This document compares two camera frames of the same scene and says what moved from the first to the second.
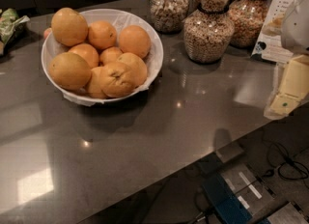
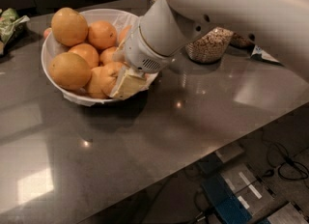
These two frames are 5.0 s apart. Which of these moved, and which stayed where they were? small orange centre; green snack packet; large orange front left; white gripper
Moved: white gripper
Stayed: green snack packet; large orange front left; small orange centre
